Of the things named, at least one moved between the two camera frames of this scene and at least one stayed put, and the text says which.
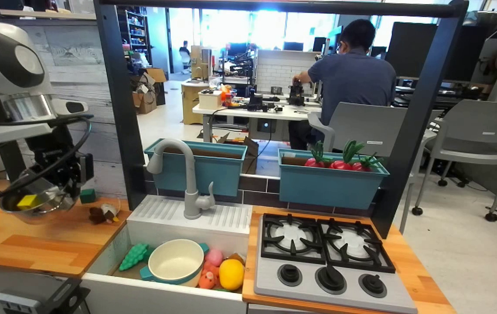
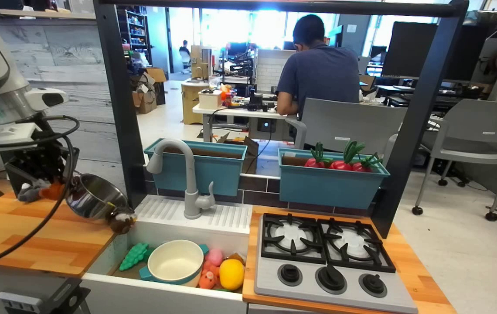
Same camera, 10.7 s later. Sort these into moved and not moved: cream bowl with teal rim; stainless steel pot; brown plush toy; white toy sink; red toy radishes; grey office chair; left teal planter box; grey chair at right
Moved: stainless steel pot; brown plush toy
Not moved: cream bowl with teal rim; red toy radishes; grey chair at right; left teal planter box; grey office chair; white toy sink
